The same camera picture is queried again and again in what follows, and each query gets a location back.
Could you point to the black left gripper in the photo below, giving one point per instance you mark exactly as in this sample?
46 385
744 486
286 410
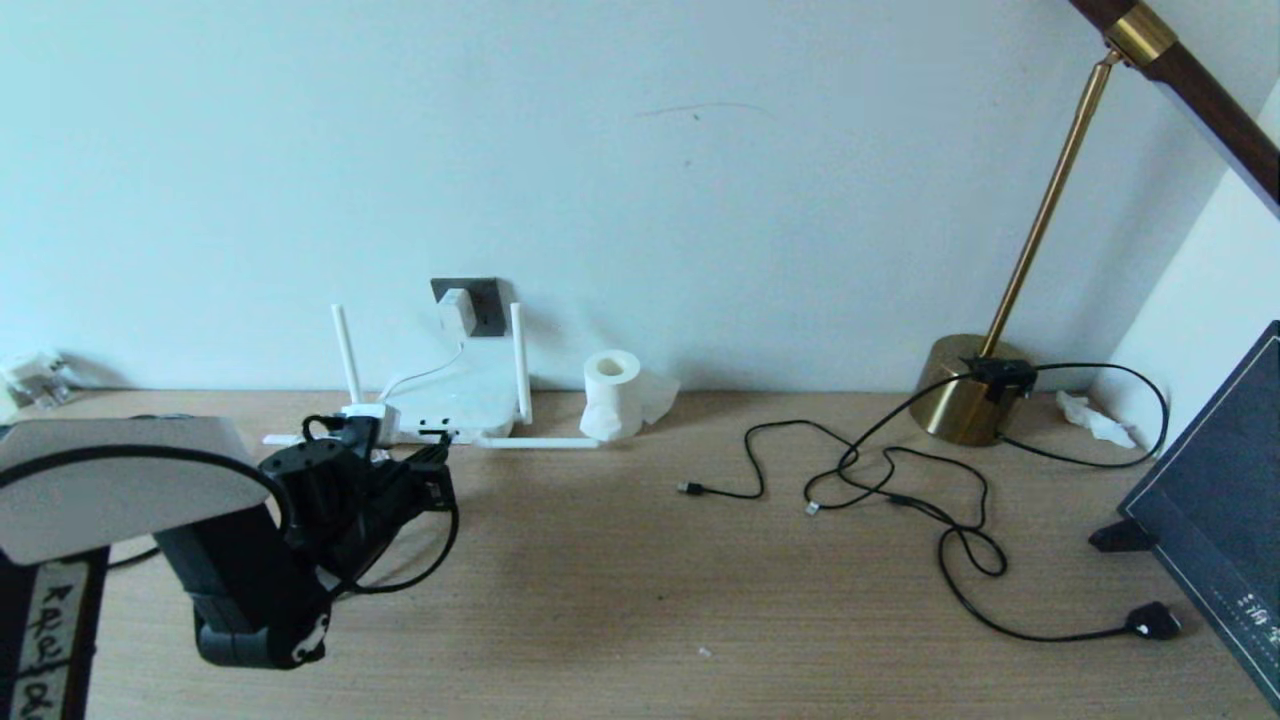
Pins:
335 495

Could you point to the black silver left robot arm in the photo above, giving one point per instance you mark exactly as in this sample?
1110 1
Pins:
110 490

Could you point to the white router with antennas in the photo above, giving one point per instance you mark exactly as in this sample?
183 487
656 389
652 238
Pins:
470 400

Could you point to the white toilet paper roll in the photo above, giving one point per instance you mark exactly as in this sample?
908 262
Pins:
612 395

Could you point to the clear plastic wrapper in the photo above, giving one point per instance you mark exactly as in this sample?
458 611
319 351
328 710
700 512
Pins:
35 378

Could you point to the brass desk lamp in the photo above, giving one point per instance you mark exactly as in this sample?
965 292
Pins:
955 400

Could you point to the crumpled white tissue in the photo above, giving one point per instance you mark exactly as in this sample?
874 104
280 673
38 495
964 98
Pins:
1098 420

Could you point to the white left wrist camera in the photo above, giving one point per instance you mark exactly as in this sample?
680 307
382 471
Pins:
372 418

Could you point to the grey wall socket plate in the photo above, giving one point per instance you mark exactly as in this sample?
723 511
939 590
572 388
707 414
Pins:
490 300

